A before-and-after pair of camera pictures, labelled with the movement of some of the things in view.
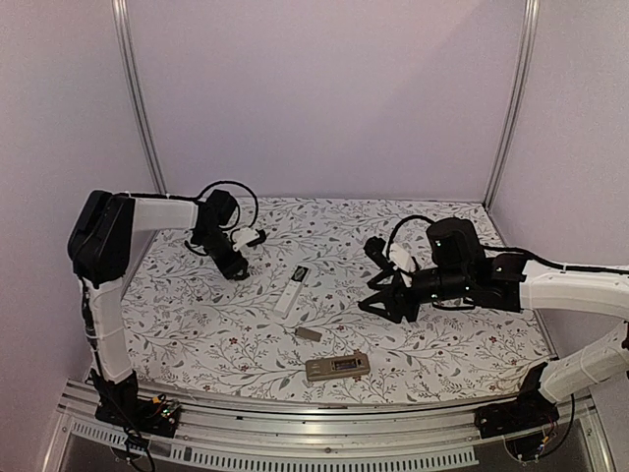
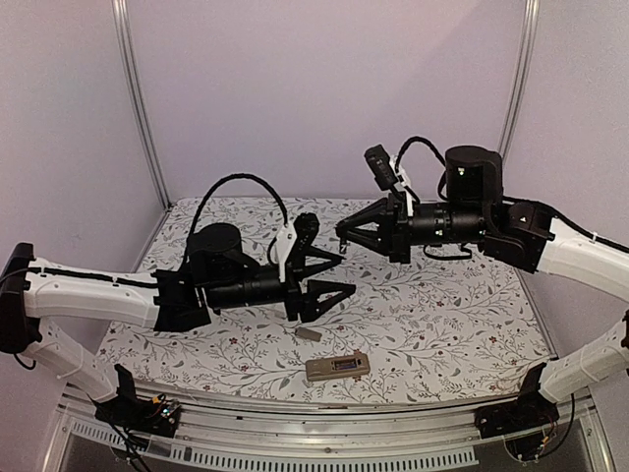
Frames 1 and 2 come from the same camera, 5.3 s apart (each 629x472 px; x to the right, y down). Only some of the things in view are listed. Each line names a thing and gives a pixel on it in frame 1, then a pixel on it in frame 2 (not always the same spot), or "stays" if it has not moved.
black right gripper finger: [374, 284] to [372, 212]
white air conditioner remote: [334, 367] stays
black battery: [346, 365] stays
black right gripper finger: [388, 300] to [379, 240]
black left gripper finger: [240, 273] to [312, 269]
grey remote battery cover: [303, 331] stays
